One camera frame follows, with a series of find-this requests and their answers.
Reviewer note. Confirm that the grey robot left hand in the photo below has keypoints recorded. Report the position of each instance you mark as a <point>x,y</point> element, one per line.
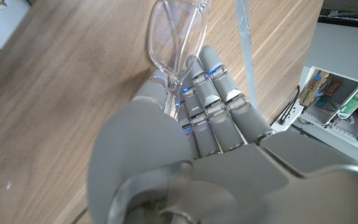
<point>228,186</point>

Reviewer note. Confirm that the clear plastic glasses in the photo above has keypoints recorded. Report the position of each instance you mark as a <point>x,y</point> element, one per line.
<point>179,34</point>

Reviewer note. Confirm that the printed cardboard box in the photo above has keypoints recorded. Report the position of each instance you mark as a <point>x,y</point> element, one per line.
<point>312,88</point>

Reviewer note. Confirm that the grey tape strip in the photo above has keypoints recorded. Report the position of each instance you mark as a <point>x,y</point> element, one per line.
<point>244,37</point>

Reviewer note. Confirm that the white shelf unit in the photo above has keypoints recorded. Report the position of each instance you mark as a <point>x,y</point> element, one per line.
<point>337,46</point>

